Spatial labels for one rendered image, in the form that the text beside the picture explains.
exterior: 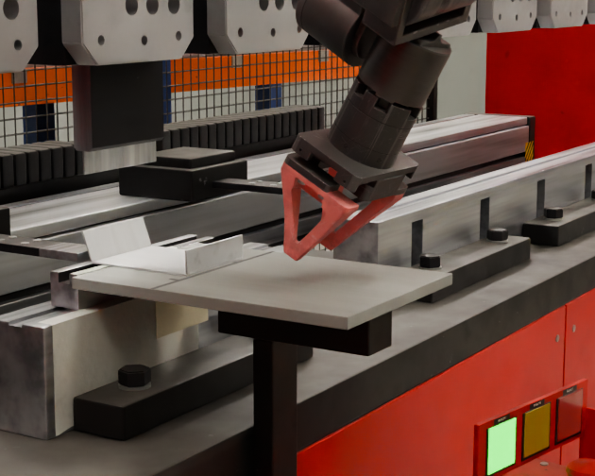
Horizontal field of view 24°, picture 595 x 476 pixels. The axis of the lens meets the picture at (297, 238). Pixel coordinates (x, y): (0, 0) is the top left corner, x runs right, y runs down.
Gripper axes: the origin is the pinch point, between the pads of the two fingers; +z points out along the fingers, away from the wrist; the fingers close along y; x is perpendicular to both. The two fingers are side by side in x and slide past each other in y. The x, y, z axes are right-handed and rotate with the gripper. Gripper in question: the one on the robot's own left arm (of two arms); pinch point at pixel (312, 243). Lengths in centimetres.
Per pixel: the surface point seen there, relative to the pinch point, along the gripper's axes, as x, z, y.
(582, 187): -10, 17, -109
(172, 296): -4.2, 6.2, 10.2
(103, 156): -19.5, 3.5, 3.9
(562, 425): 19.8, 14.6, -31.3
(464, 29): -21, -7, -60
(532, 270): 0, 17, -68
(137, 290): -7.3, 7.8, 10.2
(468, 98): -265, 201, -736
